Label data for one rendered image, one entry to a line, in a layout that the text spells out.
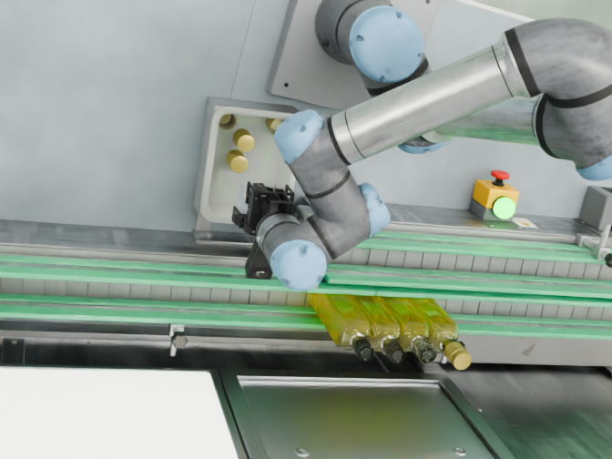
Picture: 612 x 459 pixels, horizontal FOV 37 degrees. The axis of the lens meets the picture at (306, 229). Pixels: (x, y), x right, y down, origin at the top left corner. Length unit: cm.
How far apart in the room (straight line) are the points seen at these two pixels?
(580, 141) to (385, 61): 39
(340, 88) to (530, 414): 74
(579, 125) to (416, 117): 22
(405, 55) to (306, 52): 26
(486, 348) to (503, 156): 41
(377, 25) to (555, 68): 39
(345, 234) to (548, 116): 33
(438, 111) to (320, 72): 53
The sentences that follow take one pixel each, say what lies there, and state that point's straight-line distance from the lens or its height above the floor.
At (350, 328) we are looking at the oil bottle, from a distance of 161.
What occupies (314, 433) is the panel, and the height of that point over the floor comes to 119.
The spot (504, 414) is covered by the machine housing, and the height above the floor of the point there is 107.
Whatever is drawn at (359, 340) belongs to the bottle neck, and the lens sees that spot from 159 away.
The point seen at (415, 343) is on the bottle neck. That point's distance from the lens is 164.
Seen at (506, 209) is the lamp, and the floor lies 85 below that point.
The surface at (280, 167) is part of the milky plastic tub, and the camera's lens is 178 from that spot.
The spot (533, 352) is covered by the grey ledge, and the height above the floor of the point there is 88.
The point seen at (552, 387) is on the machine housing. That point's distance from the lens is 203.
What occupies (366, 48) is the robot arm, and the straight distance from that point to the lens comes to 152.
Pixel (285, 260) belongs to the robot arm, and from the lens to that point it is 131.
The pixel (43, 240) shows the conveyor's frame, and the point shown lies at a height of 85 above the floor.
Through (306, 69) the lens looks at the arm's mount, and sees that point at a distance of 174.
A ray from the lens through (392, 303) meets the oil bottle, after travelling 173.
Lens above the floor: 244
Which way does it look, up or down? 64 degrees down
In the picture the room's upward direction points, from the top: 143 degrees clockwise
